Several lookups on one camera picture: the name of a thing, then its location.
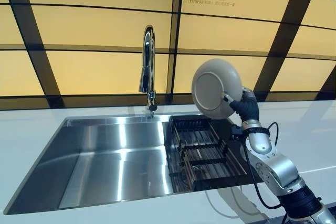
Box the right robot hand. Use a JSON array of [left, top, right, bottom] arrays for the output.
[[222, 87, 260, 123]]

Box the chrome pull-down faucet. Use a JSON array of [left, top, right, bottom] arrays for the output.
[[138, 24, 159, 119]]

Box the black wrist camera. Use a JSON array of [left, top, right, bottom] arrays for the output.
[[230, 125, 245, 141]]

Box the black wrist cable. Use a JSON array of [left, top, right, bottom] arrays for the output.
[[241, 122, 287, 209]]

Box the stainless steel sink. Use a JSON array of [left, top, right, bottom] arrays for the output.
[[4, 113, 266, 216]]

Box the black dish drying rack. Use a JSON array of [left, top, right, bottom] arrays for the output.
[[167, 114, 249, 191]]

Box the beige round plate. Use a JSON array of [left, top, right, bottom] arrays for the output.
[[191, 58, 243, 121]]

